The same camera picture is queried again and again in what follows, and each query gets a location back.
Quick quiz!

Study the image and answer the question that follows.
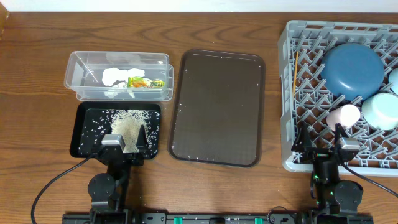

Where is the yellow green snack wrapper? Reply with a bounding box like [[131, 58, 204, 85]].
[[127, 77, 165, 88]]

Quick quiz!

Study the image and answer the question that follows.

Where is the mint green bowl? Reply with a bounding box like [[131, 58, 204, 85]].
[[361, 93, 397, 130]]

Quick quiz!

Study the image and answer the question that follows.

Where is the wooden chopstick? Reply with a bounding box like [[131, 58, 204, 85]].
[[292, 50, 299, 99]]

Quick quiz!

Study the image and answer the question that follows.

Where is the light blue bowl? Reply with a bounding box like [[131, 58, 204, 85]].
[[388, 68, 398, 95]]

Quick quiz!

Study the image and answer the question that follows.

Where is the pink plastic cup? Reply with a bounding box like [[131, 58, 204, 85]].
[[326, 104, 361, 131]]

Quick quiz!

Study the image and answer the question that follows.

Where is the white tissue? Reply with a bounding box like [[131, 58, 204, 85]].
[[102, 68, 145, 88]]

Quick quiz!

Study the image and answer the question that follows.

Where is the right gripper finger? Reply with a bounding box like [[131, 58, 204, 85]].
[[291, 123, 312, 152], [334, 123, 347, 148]]

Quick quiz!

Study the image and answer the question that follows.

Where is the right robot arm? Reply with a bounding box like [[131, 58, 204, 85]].
[[291, 123, 363, 223]]

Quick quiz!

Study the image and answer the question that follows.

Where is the dark brown serving tray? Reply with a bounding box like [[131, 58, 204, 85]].
[[168, 49, 266, 167]]

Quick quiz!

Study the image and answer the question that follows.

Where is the white rice pile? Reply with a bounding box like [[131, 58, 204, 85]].
[[77, 108, 161, 158]]

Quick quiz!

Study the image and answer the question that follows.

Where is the grey dishwasher rack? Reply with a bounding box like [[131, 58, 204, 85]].
[[278, 20, 397, 177]]

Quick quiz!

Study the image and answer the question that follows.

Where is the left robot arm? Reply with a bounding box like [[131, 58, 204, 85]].
[[88, 126, 149, 223]]

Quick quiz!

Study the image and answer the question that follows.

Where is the black plastic tray bin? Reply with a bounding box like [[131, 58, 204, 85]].
[[70, 102, 161, 158]]

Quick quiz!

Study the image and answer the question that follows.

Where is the clear plastic bin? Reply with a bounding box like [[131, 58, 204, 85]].
[[64, 51, 174, 101]]

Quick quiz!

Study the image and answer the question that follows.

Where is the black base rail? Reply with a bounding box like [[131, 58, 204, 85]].
[[62, 213, 374, 224]]

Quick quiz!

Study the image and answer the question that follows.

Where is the dark blue plate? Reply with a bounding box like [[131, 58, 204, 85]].
[[320, 43, 384, 100]]

